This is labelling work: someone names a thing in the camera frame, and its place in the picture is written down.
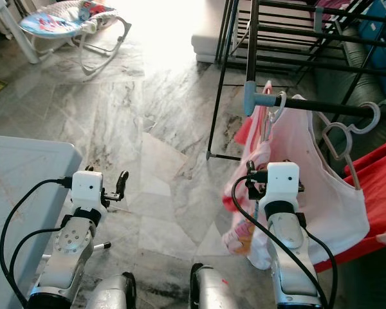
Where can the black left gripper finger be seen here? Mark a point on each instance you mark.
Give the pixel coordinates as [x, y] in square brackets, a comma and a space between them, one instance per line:
[123, 183]
[90, 169]

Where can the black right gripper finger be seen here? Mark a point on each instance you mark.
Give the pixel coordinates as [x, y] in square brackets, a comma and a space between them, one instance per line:
[251, 167]

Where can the pale pink plastic hanger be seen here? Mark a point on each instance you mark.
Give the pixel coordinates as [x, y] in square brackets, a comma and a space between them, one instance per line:
[377, 117]

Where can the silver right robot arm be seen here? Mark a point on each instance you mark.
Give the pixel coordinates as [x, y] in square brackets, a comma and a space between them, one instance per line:
[289, 251]

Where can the white plastic hanger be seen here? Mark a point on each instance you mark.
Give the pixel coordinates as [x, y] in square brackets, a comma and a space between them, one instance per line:
[282, 108]

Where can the white shirt red sleeves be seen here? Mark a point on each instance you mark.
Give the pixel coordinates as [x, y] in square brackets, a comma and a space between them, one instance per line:
[328, 206]

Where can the light blue folding table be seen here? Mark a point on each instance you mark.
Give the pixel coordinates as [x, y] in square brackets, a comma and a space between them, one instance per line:
[13, 161]

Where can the black metal drying rack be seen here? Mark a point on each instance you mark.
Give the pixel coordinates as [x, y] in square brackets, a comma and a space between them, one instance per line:
[315, 104]

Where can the silver left robot leg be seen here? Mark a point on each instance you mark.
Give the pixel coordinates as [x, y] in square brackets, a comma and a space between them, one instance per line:
[109, 296]

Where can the silver robot leg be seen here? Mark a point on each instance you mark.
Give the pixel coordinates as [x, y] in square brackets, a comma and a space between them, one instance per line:
[109, 296]
[215, 293]

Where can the silver right robot leg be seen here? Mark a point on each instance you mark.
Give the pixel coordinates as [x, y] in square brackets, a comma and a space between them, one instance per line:
[215, 293]

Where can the red cloth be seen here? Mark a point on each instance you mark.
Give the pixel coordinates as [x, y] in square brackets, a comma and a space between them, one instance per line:
[379, 187]

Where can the colourful baby bouncer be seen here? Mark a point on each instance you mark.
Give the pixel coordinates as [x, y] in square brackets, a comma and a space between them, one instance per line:
[58, 22]

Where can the white table leg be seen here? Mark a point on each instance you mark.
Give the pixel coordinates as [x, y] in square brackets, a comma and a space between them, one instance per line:
[19, 35]

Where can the blue bag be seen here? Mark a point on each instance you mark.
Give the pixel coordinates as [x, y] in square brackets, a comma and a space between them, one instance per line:
[383, 51]

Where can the maroon cloth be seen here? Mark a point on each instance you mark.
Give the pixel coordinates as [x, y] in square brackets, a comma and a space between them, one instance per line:
[334, 6]

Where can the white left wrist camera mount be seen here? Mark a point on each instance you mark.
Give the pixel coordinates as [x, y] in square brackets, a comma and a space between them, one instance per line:
[87, 187]

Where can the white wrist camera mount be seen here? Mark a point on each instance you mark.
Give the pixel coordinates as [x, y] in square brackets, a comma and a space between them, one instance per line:
[283, 180]
[87, 187]

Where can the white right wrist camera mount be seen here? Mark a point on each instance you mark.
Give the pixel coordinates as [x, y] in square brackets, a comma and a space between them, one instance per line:
[283, 180]

